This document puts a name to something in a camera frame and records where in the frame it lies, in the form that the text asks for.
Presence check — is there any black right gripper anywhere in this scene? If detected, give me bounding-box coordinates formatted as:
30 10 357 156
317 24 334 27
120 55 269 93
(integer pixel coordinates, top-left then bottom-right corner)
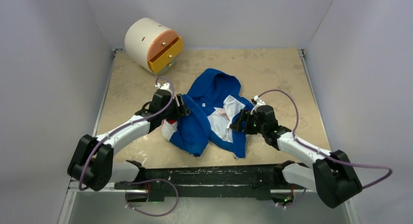
229 109 266 135

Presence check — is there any blue white red jacket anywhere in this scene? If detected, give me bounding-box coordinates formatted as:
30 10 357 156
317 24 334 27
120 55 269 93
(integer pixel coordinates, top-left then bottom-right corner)
161 68 253 158

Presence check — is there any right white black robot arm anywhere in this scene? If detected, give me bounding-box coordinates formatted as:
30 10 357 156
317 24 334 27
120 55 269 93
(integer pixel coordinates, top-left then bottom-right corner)
228 105 363 208

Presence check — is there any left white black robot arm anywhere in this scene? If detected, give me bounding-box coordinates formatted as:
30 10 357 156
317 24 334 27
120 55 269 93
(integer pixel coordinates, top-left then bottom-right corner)
67 89 190 191

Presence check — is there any round white drawer cabinet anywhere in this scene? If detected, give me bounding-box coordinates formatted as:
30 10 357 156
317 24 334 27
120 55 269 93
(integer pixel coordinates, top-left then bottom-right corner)
124 18 184 75

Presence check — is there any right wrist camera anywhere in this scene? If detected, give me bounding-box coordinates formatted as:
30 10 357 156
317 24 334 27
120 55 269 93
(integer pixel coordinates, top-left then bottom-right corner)
251 95 265 114

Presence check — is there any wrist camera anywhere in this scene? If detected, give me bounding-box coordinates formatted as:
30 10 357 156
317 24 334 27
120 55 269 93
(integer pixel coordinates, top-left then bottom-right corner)
251 95 265 114
155 82 172 93

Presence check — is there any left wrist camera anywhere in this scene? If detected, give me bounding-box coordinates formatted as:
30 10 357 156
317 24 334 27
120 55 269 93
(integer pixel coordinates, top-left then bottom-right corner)
155 82 172 93

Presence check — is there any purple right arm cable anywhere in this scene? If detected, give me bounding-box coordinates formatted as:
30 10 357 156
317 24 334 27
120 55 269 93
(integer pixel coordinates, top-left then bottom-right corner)
256 89 394 210

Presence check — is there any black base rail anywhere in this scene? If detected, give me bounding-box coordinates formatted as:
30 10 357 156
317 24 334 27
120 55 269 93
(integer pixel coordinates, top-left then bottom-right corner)
114 161 303 202

